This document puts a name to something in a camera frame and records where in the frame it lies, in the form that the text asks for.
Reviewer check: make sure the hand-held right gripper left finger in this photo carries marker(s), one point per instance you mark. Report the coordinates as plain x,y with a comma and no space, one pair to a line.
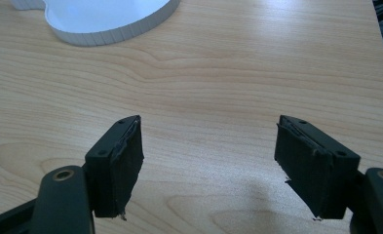
114,172

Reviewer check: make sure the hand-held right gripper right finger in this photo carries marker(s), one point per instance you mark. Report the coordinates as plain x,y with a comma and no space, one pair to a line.
315,169

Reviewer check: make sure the white scalloped tray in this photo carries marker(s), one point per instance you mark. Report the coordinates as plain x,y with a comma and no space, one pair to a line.
98,18

